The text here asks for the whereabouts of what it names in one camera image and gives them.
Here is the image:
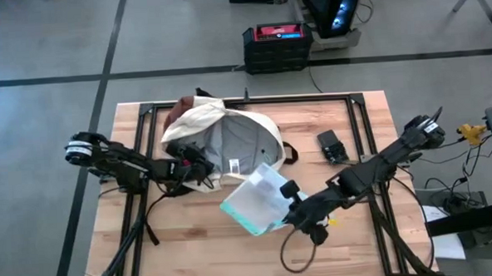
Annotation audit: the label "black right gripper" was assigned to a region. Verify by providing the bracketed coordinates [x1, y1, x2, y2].
[280, 177, 346, 249]

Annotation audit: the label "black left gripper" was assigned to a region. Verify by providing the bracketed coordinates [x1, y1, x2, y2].
[165, 138, 215, 188]

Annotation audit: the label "cream canvas backpack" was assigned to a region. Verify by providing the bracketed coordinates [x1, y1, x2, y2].
[137, 83, 303, 247]

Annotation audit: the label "large clear teal-edged zip bag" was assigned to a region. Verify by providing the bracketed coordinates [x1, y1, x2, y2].
[217, 160, 313, 239]

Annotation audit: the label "small black device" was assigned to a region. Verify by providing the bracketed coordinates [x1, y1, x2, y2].
[315, 128, 351, 166]

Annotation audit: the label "grey equipment box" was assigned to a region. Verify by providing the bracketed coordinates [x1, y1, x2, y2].
[414, 184, 491, 252]

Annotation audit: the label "white paper sheet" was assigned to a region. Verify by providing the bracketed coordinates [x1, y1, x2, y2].
[421, 203, 468, 263]

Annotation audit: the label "black metal beam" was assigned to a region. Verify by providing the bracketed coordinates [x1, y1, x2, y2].
[424, 199, 492, 239]

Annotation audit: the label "grey platform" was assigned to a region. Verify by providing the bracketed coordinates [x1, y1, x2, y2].
[309, 27, 362, 52]

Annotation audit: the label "black computer tower blue lights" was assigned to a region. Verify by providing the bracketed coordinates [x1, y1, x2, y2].
[302, 0, 367, 40]

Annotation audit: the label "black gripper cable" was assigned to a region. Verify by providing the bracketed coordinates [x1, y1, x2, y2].
[278, 225, 319, 275]

